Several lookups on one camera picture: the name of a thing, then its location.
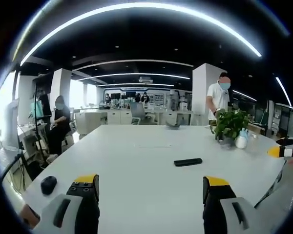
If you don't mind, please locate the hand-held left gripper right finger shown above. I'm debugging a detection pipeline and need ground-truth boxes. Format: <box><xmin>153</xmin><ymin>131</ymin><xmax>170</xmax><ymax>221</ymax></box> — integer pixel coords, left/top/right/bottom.
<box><xmin>202</xmin><ymin>175</ymin><xmax>260</xmax><ymax>234</ymax></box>

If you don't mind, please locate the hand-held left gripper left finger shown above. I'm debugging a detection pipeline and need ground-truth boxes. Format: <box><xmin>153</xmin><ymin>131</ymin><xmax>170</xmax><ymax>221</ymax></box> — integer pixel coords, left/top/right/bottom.
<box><xmin>31</xmin><ymin>173</ymin><xmax>100</xmax><ymax>234</ymax></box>

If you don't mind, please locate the black remote control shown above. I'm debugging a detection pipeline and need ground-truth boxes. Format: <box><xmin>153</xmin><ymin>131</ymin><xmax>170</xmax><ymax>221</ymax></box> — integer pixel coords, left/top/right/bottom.
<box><xmin>173</xmin><ymin>157</ymin><xmax>203</xmax><ymax>167</ymax></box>

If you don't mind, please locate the person's left hand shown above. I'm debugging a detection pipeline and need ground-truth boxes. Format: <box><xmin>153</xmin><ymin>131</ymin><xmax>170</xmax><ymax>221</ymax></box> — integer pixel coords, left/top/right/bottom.
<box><xmin>19</xmin><ymin>203</ymin><xmax>42</xmax><ymax>230</ymax></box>

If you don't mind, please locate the black computer mouse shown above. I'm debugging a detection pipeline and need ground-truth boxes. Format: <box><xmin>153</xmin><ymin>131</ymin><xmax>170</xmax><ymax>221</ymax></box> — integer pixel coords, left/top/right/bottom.
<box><xmin>40</xmin><ymin>175</ymin><xmax>58</xmax><ymax>195</ymax></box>

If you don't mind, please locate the white spray bottle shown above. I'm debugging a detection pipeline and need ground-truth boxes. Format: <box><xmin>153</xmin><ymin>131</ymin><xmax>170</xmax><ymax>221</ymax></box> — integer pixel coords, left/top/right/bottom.
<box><xmin>234</xmin><ymin>128</ymin><xmax>250</xmax><ymax>149</ymax></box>

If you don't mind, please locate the green potted plant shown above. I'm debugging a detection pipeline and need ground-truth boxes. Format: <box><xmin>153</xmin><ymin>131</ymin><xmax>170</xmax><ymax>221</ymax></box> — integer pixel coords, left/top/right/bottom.
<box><xmin>210</xmin><ymin>108</ymin><xmax>251</xmax><ymax>147</ymax></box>

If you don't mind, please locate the white low cabinet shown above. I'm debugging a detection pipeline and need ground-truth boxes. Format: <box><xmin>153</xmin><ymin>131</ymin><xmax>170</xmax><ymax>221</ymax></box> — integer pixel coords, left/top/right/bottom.
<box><xmin>74</xmin><ymin>111</ymin><xmax>108</xmax><ymax>135</ymax></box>

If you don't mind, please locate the black tripod stand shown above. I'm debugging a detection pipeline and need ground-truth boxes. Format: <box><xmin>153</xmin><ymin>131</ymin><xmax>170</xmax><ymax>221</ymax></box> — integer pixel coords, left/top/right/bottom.
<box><xmin>31</xmin><ymin>75</ymin><xmax>53</xmax><ymax>169</ymax></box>

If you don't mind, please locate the grey office chair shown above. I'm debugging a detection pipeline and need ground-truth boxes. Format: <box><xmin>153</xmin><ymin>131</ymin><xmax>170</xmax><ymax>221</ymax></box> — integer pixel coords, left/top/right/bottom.
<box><xmin>127</xmin><ymin>102</ymin><xmax>147</xmax><ymax>125</ymax></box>

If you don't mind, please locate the long ceiling light strip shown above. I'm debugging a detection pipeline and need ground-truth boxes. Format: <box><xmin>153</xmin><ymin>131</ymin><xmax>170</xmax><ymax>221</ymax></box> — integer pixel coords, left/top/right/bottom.
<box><xmin>19</xmin><ymin>2</ymin><xmax>263</xmax><ymax>67</ymax></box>

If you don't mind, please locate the black white cable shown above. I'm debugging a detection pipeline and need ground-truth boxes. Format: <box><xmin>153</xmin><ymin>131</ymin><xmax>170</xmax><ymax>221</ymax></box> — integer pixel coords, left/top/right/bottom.
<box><xmin>253</xmin><ymin>167</ymin><xmax>284</xmax><ymax>209</ymax></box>

